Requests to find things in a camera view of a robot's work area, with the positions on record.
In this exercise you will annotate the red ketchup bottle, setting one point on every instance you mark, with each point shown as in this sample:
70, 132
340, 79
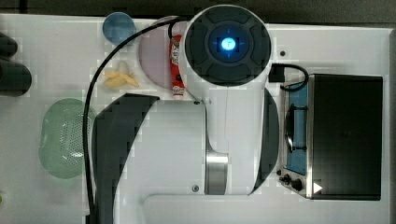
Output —
177, 83

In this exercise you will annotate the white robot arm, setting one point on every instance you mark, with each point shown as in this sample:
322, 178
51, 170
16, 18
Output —
213, 143

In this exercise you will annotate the purple round plate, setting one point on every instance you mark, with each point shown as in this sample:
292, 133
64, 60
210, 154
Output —
153, 53

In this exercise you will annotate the peeled banana toy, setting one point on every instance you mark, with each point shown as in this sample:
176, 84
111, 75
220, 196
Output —
116, 77

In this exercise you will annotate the blue cup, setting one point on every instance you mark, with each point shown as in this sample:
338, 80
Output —
117, 27

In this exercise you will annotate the silver toaster oven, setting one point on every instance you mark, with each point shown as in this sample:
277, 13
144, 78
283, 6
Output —
332, 136

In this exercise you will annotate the green perforated colander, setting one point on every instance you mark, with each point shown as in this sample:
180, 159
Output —
61, 151

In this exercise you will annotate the black pan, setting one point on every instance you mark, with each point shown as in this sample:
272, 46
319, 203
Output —
15, 79

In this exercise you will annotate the black cylinder container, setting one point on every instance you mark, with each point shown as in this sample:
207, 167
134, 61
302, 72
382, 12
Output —
8, 46

